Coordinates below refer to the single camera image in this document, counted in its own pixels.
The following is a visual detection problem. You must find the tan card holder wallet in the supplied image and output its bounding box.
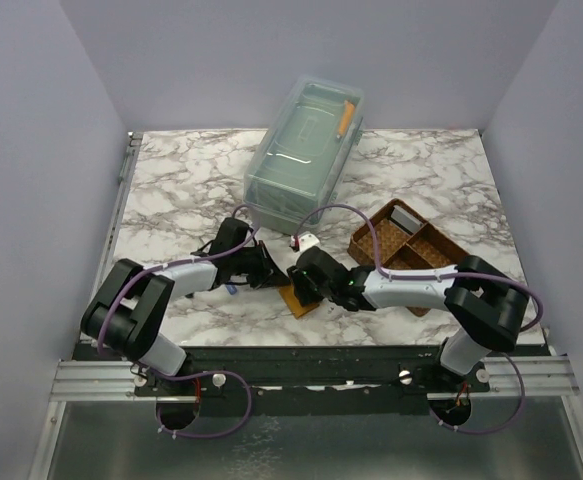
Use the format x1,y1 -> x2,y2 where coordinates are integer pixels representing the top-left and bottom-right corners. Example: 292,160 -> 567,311
278,285 -> 320,319

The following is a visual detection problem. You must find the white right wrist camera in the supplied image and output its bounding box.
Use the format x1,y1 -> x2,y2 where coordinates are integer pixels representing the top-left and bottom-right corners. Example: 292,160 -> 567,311
290,232 -> 320,252

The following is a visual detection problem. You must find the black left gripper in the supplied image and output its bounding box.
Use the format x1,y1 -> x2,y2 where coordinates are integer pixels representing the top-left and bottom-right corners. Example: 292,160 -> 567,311
231,240 -> 291,290

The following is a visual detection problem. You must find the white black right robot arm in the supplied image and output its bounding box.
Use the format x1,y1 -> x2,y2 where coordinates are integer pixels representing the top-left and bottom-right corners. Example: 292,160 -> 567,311
287,246 -> 530,392

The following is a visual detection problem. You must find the brown woven divided basket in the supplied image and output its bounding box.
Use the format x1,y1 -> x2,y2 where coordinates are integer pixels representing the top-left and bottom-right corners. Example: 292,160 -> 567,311
346,198 -> 475,318

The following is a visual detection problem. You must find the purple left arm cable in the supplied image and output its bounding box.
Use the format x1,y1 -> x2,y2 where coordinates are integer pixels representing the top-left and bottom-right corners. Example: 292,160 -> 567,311
95,204 -> 257,441

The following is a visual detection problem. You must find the orange utility knife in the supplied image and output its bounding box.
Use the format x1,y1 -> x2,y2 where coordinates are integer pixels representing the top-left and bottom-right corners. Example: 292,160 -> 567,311
336,100 -> 356,139

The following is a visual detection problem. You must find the clear plastic storage box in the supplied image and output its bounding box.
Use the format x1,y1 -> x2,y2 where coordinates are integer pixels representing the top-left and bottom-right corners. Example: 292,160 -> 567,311
243,76 -> 364,235

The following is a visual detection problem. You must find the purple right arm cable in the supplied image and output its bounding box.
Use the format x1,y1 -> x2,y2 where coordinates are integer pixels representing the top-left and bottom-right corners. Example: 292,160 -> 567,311
298,204 -> 545,435

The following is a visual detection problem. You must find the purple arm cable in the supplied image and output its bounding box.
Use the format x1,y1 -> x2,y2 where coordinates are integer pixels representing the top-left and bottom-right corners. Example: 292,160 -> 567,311
298,204 -> 545,435
95,204 -> 257,441

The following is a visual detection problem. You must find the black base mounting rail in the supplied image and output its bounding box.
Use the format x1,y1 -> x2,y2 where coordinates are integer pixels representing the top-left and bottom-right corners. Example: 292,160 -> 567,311
70,344 -> 572,417

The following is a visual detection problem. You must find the grey credit card stack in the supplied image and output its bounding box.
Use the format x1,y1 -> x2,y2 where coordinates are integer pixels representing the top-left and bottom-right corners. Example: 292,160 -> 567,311
390,205 -> 423,235

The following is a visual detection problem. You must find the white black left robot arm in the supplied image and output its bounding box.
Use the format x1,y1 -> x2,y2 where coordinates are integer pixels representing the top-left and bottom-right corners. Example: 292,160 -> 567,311
80,217 -> 290,395

